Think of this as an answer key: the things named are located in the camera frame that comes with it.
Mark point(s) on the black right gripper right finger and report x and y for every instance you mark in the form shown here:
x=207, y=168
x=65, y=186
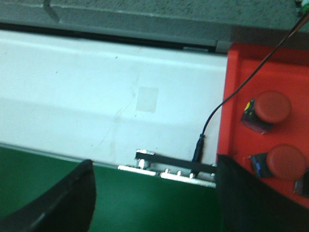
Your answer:
x=249, y=205

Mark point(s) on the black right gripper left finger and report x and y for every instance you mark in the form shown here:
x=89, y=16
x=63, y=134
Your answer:
x=66, y=207

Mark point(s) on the red mushroom push button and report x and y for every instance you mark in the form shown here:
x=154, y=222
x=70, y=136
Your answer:
x=302, y=185
x=283, y=161
x=266, y=110

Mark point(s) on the green conveyor belt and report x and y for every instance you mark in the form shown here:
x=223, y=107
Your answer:
x=125, y=201

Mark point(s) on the red plastic bin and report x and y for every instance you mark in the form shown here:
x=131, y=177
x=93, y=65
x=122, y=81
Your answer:
x=287, y=71

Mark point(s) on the grey stone bench right slab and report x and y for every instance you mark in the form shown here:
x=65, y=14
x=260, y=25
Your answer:
x=217, y=23

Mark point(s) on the small lit circuit board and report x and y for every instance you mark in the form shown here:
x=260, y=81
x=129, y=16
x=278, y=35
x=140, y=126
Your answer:
x=302, y=6

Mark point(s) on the black sensor bracket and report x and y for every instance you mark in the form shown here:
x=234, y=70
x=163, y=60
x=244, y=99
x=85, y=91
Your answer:
x=195, y=165

